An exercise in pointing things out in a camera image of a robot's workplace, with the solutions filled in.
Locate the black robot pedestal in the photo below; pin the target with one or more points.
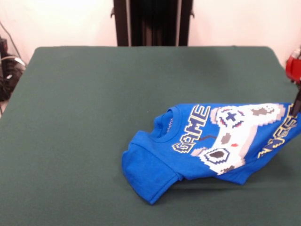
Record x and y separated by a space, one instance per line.
152 23

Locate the dark green tablecloth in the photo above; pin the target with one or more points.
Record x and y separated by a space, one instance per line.
70 117

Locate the blue printed shirt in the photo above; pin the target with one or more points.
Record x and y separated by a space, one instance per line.
164 164

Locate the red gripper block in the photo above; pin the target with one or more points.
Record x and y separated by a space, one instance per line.
294 68

